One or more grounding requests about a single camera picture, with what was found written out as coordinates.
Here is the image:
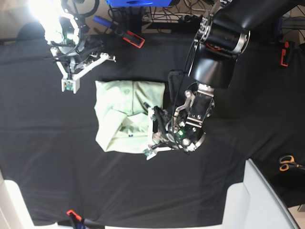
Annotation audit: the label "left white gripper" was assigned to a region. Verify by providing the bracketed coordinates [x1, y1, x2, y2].
[143, 103, 190, 160]

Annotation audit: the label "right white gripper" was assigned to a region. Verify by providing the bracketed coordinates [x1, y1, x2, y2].
[51, 47, 116, 94]

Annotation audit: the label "light green T-shirt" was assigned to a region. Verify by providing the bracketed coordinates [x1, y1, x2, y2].
[94, 81, 165, 154]

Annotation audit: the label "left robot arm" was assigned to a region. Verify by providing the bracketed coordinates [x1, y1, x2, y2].
[143, 0, 302, 159]

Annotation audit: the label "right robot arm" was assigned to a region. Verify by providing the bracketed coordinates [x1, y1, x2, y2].
[29, 0, 116, 93]

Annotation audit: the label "black table cloth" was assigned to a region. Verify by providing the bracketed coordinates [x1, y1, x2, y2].
[0, 33, 305, 228]

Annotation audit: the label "red black clamp top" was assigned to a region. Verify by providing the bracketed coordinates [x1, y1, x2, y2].
[114, 29, 145, 48]

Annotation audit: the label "red black clamp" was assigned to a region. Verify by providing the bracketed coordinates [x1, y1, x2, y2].
[66, 209, 105, 229]
[280, 42, 289, 67]
[114, 29, 145, 48]

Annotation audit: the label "blue box top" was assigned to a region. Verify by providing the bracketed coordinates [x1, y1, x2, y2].
[106, 0, 172, 7]

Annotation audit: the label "red black clamp bottom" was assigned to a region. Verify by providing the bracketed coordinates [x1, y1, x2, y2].
[66, 209, 105, 229]

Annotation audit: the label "white foam block right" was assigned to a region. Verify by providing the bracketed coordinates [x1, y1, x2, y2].
[221, 159, 299, 229]

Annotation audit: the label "white foam block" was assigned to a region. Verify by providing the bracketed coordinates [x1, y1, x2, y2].
[0, 169, 58, 229]
[221, 159, 299, 229]

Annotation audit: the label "white power strip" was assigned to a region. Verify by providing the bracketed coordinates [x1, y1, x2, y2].
[178, 14, 203, 23]

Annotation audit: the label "white foam block left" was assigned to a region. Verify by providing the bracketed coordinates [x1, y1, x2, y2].
[0, 169, 58, 229]

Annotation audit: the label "red black clamp right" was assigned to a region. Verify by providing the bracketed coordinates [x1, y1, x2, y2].
[280, 42, 289, 67]

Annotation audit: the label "blue handled tool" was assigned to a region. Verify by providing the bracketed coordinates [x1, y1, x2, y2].
[93, 16, 112, 28]

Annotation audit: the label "orange handled scissors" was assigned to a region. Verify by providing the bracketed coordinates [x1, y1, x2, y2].
[279, 155, 305, 172]

